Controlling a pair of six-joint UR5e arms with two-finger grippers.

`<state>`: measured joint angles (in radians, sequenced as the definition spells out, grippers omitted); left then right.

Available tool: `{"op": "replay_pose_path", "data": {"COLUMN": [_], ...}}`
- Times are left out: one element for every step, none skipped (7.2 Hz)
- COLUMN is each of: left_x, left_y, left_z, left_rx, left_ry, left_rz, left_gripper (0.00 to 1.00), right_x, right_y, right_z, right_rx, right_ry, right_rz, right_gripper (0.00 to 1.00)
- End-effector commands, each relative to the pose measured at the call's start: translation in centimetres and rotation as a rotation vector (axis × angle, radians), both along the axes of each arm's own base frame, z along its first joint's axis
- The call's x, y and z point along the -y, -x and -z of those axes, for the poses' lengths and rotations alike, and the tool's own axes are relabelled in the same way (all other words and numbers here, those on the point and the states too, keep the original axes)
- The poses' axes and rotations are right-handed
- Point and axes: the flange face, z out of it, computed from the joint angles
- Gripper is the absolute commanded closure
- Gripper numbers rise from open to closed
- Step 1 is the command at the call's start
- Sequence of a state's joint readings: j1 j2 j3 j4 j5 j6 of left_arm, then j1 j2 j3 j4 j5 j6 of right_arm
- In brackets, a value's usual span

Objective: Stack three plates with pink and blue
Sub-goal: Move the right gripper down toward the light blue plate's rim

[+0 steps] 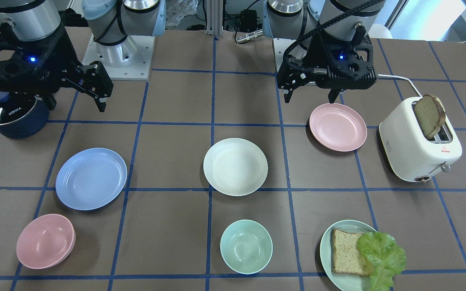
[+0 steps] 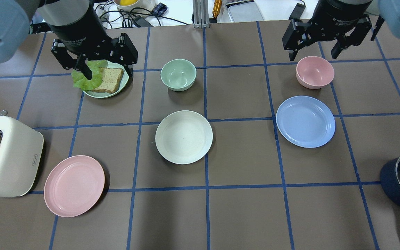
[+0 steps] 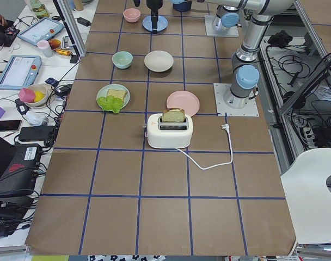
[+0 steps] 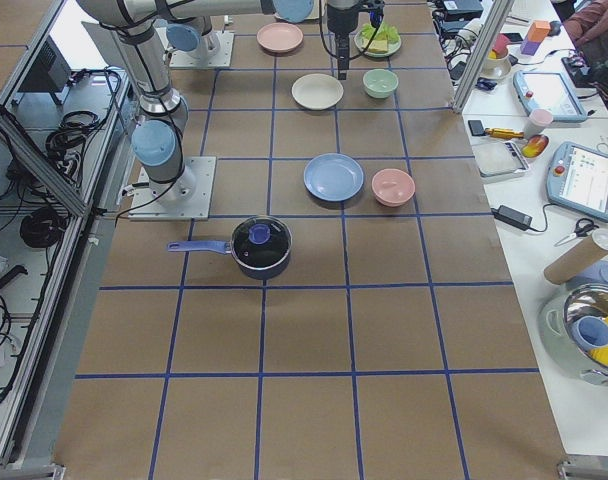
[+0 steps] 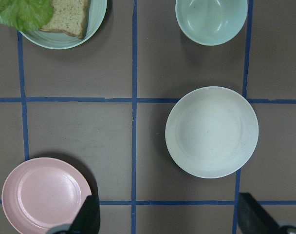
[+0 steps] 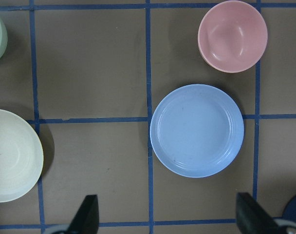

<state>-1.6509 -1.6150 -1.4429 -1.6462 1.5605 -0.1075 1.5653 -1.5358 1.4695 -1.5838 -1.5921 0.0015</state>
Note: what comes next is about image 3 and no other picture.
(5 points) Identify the white toaster power cable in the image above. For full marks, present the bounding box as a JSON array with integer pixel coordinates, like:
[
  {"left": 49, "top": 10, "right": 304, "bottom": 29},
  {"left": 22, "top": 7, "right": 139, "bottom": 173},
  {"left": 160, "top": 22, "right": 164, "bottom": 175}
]
[{"left": 175, "top": 123, "right": 234, "bottom": 171}]

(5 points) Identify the teach pendant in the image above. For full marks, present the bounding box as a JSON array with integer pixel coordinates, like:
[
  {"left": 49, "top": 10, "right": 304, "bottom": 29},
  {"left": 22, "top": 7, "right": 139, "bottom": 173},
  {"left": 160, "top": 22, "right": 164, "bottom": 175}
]
[
  {"left": 0, "top": 55, "right": 42, "bottom": 90},
  {"left": 17, "top": 17, "right": 64, "bottom": 46}
]

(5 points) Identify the bread slice on plate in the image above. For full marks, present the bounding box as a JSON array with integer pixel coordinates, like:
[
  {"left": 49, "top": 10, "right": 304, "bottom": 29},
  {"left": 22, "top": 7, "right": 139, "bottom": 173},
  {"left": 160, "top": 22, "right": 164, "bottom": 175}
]
[{"left": 107, "top": 89, "right": 127, "bottom": 101}]

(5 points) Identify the green bowl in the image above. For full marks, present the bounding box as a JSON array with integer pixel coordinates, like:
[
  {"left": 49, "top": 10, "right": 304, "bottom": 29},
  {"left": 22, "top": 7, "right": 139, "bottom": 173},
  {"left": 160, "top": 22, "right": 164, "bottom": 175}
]
[{"left": 112, "top": 51, "right": 133, "bottom": 69}]

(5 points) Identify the white chair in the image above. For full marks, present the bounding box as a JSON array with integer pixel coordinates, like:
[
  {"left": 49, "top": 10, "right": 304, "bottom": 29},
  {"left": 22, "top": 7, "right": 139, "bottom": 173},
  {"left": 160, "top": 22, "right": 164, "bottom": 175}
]
[{"left": 281, "top": 148, "right": 331, "bottom": 244}]

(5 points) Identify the green lettuce leaf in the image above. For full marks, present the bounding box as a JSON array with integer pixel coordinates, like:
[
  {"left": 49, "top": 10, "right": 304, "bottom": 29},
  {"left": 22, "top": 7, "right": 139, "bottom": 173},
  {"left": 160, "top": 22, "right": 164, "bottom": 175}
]
[{"left": 97, "top": 95, "right": 124, "bottom": 114}]

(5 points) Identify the beige bowl with toys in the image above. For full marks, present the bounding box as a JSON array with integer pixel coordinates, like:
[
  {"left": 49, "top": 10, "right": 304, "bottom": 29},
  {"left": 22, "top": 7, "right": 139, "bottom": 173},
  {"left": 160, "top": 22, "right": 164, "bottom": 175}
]
[{"left": 18, "top": 83, "right": 51, "bottom": 108}]

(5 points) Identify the black equipment box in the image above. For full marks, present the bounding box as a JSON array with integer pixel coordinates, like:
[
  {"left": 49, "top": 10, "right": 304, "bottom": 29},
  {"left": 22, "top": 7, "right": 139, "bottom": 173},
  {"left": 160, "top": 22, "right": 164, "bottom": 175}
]
[{"left": 0, "top": 137, "right": 41, "bottom": 198}]

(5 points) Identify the bread slice in toaster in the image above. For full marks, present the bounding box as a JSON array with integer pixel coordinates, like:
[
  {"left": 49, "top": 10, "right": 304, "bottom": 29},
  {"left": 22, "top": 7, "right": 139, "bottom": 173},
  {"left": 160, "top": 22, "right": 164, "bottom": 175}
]
[{"left": 161, "top": 108, "right": 185, "bottom": 122}]

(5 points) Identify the black smartphone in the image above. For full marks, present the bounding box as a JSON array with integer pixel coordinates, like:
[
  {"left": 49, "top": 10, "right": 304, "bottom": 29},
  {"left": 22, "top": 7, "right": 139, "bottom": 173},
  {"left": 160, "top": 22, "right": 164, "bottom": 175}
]
[{"left": 0, "top": 120, "right": 22, "bottom": 132}]

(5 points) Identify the pink plate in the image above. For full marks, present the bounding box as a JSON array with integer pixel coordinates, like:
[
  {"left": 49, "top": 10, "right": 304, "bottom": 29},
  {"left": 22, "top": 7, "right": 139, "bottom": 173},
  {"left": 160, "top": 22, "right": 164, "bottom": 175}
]
[{"left": 166, "top": 90, "right": 200, "bottom": 116}]

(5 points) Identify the teach pendant lower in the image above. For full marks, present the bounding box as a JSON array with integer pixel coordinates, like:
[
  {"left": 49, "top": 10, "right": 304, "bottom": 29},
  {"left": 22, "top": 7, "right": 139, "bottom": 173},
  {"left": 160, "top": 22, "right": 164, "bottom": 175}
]
[{"left": 0, "top": 55, "right": 42, "bottom": 90}]

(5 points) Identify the green plate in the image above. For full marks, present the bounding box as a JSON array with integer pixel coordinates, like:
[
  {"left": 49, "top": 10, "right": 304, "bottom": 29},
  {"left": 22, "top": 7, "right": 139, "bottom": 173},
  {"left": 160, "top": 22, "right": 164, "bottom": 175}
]
[{"left": 96, "top": 84, "right": 130, "bottom": 114}]

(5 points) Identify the pink bowl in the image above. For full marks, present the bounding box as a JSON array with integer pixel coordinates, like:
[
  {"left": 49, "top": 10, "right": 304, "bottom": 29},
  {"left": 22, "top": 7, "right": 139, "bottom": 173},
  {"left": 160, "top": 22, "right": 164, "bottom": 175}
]
[{"left": 123, "top": 8, "right": 141, "bottom": 23}]

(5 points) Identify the teach pendant upper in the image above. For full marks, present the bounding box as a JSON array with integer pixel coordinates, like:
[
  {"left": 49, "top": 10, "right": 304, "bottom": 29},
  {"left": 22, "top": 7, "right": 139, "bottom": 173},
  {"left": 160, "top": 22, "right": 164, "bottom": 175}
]
[{"left": 17, "top": 17, "right": 64, "bottom": 46}]

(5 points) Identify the blue plate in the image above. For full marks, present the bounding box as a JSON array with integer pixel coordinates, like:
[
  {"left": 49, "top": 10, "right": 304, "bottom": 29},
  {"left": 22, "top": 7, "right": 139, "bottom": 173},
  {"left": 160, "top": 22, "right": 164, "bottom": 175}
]
[{"left": 142, "top": 15, "right": 168, "bottom": 32}]

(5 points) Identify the black power adapter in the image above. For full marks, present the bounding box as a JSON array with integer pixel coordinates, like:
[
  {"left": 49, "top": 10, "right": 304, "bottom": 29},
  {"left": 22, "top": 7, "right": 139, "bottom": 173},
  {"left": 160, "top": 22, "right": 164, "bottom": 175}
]
[{"left": 76, "top": 17, "right": 91, "bottom": 27}]

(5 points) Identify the white toaster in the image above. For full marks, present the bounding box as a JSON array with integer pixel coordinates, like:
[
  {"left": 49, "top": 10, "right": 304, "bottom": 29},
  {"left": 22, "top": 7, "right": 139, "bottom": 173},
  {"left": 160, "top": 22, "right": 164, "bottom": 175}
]
[{"left": 145, "top": 113, "right": 193, "bottom": 149}]

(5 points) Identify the pink cup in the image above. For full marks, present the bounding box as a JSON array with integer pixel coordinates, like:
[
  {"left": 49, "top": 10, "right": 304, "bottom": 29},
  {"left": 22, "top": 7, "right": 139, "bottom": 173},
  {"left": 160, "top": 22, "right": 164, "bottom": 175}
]
[{"left": 36, "top": 40, "right": 53, "bottom": 58}]

